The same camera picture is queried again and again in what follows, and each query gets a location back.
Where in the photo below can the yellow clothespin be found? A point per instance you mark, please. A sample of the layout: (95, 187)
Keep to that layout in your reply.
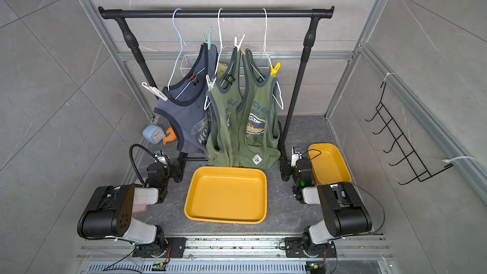
(274, 69)

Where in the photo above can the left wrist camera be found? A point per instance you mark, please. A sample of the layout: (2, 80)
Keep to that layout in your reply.
(162, 157)

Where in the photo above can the navy blue tank top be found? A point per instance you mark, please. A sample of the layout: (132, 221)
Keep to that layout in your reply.
(184, 106)

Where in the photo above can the white clothespin on rack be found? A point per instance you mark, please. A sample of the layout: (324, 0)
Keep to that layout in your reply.
(155, 91)

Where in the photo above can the white clothespin middle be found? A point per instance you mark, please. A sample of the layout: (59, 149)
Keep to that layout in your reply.
(211, 80)

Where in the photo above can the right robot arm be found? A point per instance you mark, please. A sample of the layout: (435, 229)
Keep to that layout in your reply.
(344, 213)

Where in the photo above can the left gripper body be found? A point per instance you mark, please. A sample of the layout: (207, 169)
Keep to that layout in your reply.
(178, 169)

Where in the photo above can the orange toy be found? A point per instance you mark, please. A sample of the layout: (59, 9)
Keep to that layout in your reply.
(169, 136)

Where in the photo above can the black clothes rack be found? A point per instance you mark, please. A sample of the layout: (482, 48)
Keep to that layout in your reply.
(315, 16)

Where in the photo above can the green tank top middle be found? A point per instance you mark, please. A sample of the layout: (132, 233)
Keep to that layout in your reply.
(225, 100)

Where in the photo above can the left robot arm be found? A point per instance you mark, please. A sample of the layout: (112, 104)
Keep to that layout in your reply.
(110, 211)

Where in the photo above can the black wall hook rack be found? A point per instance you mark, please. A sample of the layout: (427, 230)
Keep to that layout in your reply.
(401, 143)

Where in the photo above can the pink rectangular block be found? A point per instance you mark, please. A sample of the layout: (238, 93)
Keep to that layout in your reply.
(139, 209)

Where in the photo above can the large yellow tray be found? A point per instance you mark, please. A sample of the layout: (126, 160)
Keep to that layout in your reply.
(227, 195)

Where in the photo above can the white clothespin top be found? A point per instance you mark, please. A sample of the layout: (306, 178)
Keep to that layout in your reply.
(238, 43)

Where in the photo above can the green clothespin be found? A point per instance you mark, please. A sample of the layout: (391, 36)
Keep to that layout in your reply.
(208, 39)

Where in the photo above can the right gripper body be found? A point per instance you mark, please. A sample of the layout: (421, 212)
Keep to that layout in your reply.
(286, 170)

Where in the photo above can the green tank top printed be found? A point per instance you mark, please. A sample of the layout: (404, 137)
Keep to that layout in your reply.
(259, 132)

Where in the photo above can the white wire mesh basket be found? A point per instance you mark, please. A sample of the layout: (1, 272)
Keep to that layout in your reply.
(260, 63)

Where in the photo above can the metal base rail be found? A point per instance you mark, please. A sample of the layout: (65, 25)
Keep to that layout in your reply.
(252, 253)

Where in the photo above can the small yellow bin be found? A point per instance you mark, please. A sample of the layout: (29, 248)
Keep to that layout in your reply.
(328, 166)

